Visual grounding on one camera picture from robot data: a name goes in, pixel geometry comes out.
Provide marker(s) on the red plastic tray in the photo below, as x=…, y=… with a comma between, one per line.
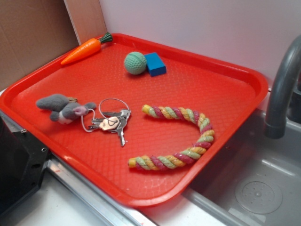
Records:
x=227, y=94

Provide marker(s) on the silver key bunch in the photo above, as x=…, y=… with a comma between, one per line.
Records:
x=112, y=122

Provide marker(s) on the blue rectangular block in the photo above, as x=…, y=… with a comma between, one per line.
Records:
x=155, y=65

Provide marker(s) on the green textured ball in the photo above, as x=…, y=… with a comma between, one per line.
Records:
x=135, y=63

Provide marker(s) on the orange toy carrot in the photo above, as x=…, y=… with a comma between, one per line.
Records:
x=86, y=49

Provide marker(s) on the light wooden board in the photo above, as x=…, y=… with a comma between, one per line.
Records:
x=87, y=18

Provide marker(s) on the grey toy sink basin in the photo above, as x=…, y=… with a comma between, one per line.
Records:
x=253, y=180

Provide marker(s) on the grey toy faucet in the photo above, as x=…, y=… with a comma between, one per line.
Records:
x=285, y=97

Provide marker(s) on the brown cardboard panel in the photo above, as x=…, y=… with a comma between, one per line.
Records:
x=32, y=33

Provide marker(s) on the grey plush bunny keychain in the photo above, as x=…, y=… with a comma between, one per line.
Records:
x=64, y=110

